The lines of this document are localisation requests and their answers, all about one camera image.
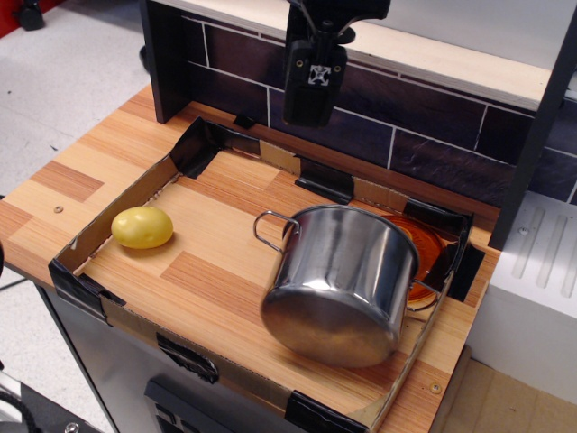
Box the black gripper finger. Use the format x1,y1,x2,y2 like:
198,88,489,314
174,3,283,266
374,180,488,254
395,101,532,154
282,40,347,127

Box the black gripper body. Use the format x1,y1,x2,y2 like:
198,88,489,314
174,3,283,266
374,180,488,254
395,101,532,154
286,0,391,44

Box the stainless steel pot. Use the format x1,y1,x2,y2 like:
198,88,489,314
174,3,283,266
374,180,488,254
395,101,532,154
261,205,423,368

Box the cardboard fence with black tape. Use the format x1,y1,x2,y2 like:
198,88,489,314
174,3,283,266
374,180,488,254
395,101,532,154
49,118,480,432

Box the dark brick backsplash panel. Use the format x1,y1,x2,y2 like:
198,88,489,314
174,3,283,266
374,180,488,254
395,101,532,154
139,0,577,252

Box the orange glass lid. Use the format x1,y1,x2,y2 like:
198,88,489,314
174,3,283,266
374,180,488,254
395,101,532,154
385,215,450,309

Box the yellow potato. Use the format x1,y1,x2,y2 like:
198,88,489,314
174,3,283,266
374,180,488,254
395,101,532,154
111,206,174,249

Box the black caster wheel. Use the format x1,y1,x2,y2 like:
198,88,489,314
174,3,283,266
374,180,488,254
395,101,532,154
13,0,45,32

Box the white dish drainer sink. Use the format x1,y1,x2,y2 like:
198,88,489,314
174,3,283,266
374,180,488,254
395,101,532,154
467,192,576,402

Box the black oven control panel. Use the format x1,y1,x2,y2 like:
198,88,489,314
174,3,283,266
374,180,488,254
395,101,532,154
144,380,278,432

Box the black cable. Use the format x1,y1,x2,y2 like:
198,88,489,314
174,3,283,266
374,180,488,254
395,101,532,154
0,390,37,433

